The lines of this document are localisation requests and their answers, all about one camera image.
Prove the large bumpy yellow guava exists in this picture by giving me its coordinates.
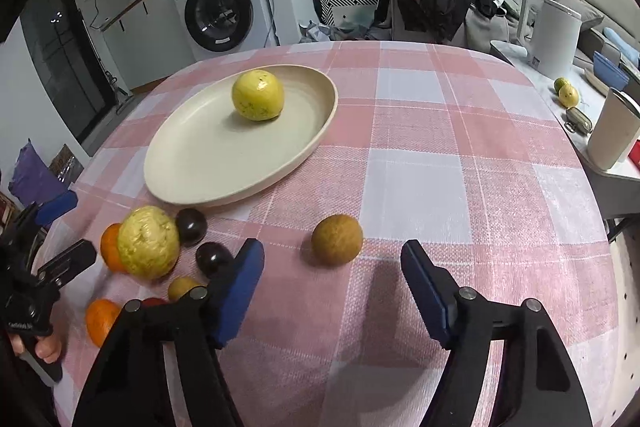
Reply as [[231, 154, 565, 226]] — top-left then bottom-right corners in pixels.
[[117, 205, 181, 280]]

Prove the white kitchen counter cabinet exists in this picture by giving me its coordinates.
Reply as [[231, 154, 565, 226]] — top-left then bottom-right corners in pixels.
[[97, 0, 196, 95]]

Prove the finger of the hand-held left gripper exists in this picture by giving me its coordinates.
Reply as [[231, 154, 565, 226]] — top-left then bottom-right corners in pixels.
[[32, 240, 97, 293], [5, 189, 79, 249]]

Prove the cream oval plate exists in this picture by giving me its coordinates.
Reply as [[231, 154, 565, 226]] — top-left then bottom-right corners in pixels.
[[143, 64, 339, 208]]

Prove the blue bowl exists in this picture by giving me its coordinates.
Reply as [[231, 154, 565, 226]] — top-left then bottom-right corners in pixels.
[[592, 52, 631, 92]]

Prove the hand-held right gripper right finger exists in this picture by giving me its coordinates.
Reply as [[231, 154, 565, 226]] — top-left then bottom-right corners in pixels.
[[400, 239, 593, 427]]

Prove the light blue pillow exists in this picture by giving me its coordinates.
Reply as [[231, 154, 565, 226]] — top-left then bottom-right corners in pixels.
[[602, 27, 640, 68]]

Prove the purple bag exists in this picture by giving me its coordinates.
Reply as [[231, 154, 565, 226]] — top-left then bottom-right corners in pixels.
[[9, 139, 66, 208]]

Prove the white tumbler cup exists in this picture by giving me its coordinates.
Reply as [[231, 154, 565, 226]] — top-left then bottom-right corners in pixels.
[[586, 88, 640, 172]]

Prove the white washing machine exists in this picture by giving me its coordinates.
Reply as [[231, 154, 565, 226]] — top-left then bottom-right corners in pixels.
[[169, 0, 278, 62]]

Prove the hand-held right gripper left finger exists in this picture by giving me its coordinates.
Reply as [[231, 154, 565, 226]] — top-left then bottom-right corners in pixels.
[[72, 238, 265, 427]]

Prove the pink checked tablecloth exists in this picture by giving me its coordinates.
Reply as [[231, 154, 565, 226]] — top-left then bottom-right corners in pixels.
[[37, 41, 621, 427]]

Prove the dark glass door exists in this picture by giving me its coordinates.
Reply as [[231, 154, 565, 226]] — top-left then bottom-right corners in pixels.
[[20, 0, 116, 142]]

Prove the orange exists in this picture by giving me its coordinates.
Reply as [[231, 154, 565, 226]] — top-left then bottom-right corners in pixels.
[[85, 299, 122, 348], [100, 223, 126, 275]]

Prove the white electric kettle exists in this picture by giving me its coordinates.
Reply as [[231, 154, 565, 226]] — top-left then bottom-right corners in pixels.
[[517, 0, 583, 79]]

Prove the brown printed box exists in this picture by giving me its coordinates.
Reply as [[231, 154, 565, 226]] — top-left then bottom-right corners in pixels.
[[50, 144, 83, 182]]

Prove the person's left hand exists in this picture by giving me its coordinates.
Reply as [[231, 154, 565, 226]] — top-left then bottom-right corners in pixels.
[[12, 334, 63, 365]]

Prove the white side table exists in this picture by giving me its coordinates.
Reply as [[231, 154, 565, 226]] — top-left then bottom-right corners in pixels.
[[490, 39, 640, 233]]

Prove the grey garment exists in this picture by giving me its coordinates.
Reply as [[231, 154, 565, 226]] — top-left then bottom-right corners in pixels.
[[462, 4, 521, 52]]

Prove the small metal tool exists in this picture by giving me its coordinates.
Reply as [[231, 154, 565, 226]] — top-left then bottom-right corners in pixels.
[[564, 107, 593, 135]]

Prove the dark purple plum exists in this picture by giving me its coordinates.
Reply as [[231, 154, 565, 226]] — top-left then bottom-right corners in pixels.
[[195, 241, 234, 279], [175, 208, 208, 246]]

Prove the smooth yellow guava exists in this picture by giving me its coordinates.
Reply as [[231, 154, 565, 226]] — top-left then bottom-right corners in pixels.
[[231, 70, 286, 122]]

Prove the small tan round fruit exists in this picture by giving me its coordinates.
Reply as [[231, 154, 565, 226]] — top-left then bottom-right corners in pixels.
[[311, 214, 364, 266], [167, 276, 203, 303]]

